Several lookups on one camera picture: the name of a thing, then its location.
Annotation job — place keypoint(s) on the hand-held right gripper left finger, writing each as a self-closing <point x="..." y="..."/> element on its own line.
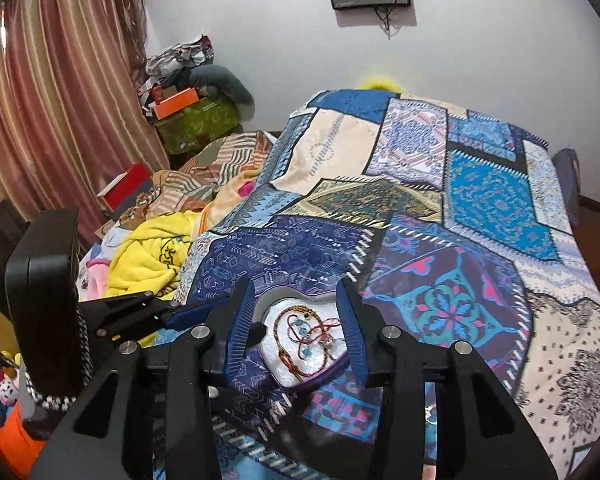
<point x="241" y="319"/>

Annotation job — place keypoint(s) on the red box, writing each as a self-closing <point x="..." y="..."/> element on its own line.
<point x="125" y="190"/>

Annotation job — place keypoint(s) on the orange box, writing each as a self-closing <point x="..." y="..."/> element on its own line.
<point x="176" y="102"/>

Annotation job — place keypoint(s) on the yellow towel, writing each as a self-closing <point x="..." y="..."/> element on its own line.
<point x="145" y="255"/>

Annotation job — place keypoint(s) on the heart-shaped jewelry box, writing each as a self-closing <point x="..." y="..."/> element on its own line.
<point x="307" y="360"/>

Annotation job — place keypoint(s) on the pink cloth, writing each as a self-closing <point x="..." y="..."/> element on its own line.
<point x="96" y="280"/>

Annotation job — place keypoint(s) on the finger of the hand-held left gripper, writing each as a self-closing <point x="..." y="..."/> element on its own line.
<point x="122" y="305"/>
<point x="190" y="316"/>

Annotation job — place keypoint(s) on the green floral box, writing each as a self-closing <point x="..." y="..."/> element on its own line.
<point x="200" y="122"/>

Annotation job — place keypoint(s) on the blue patchwork bedspread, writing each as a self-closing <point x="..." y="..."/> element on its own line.
<point x="430" y="210"/>

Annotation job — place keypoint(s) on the orange container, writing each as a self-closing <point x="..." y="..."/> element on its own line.
<point x="15" y="440"/>

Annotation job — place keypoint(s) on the stuffed toys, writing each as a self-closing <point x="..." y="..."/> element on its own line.
<point x="0" y="382"/>

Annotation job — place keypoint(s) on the striped pink curtain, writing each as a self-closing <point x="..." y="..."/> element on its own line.
<point x="55" y="85"/>

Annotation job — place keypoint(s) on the yellow fluffy item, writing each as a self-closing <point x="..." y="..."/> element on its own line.
<point x="380" y="83"/>

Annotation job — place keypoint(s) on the pile of patterned clothes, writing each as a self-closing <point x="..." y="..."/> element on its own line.
<point x="177" y="60"/>

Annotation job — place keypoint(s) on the brown striped blanket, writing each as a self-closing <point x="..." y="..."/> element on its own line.
<point x="215" y="170"/>

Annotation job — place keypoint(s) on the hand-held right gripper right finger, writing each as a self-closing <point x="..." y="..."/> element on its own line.
<point x="351" y="319"/>

